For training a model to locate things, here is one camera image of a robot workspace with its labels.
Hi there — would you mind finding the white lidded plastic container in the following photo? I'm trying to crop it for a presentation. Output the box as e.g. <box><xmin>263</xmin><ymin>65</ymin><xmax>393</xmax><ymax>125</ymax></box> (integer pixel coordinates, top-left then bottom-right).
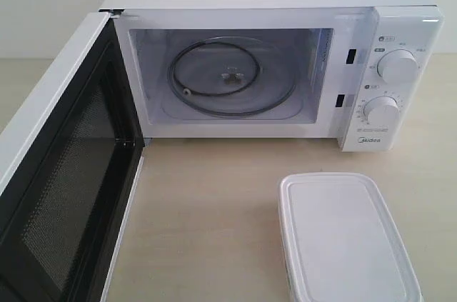
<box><xmin>278</xmin><ymin>172</ymin><xmax>423</xmax><ymax>301</ymax></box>

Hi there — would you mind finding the white microwave door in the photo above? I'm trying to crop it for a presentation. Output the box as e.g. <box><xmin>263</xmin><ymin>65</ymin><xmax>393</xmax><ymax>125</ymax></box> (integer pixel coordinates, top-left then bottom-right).
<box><xmin>1</xmin><ymin>11</ymin><xmax>144</xmax><ymax>301</ymax></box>

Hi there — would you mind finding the white microwave oven body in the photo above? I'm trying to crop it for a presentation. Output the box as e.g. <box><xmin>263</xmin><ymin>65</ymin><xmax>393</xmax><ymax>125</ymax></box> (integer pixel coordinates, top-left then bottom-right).
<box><xmin>101</xmin><ymin>0</ymin><xmax>443</xmax><ymax>152</ymax></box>

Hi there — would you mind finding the glass turntable plate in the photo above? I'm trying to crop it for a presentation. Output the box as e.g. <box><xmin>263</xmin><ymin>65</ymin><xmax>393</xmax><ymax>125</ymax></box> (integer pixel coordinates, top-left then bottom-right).
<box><xmin>167</xmin><ymin>36</ymin><xmax>297</xmax><ymax>118</ymax></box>

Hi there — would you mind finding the lower white timer knob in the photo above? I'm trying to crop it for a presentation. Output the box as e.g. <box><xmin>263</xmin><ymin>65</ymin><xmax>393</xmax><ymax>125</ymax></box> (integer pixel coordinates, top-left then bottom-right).
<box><xmin>363</xmin><ymin>96</ymin><xmax>400</xmax><ymax>126</ymax></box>

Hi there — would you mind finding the upper white power knob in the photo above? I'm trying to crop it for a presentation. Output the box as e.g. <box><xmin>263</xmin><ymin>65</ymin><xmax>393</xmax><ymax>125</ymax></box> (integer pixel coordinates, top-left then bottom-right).
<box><xmin>377</xmin><ymin>49</ymin><xmax>418</xmax><ymax>84</ymax></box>

